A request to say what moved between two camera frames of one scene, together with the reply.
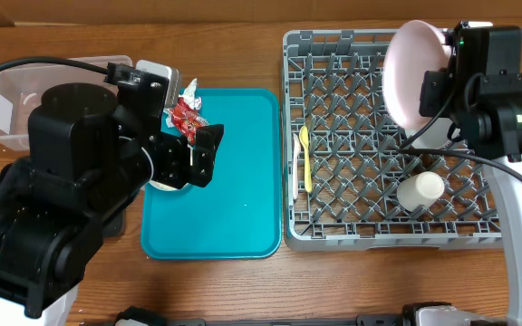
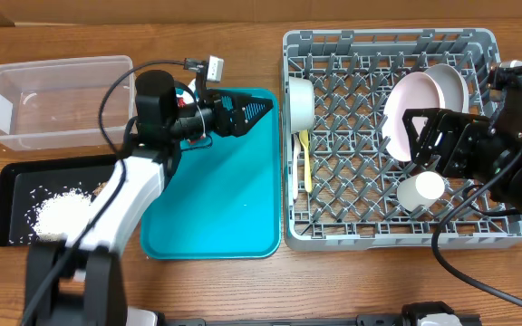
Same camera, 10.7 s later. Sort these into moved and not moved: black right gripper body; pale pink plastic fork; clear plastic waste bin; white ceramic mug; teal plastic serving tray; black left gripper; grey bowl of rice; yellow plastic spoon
Moved: black right gripper body; black left gripper; grey bowl of rice
Not moved: teal plastic serving tray; yellow plastic spoon; white ceramic mug; clear plastic waste bin; pale pink plastic fork
